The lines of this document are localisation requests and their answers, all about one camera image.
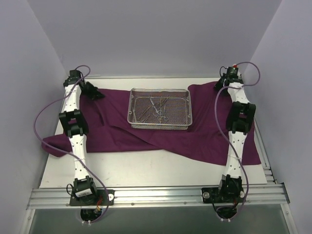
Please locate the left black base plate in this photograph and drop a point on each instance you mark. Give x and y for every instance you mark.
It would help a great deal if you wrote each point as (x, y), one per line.
(102, 198)

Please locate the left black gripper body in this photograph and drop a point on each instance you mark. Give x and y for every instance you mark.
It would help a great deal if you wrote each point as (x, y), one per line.
(90, 90)

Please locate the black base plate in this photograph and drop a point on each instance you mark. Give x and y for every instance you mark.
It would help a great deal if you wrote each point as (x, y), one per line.
(102, 198)
(213, 195)

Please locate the metal mesh instrument tray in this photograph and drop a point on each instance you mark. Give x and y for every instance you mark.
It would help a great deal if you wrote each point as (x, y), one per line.
(178, 110)

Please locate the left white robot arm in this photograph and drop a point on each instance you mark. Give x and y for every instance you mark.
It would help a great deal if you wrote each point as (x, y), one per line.
(76, 129)

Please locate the aluminium front rail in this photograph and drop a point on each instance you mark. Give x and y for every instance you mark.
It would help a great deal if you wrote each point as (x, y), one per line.
(143, 197)

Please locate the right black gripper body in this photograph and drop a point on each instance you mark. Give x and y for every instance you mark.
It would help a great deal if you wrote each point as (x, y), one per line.
(222, 82)

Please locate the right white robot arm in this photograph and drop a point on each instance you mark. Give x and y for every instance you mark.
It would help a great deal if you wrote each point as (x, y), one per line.
(238, 124)

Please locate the purple cloth wrap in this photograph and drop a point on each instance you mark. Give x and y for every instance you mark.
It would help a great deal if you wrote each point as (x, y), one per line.
(204, 140)

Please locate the silver surgical scissors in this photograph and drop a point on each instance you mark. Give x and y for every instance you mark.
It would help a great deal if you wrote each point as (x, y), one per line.
(158, 112)

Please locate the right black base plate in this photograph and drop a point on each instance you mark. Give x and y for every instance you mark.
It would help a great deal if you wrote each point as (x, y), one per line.
(213, 195)

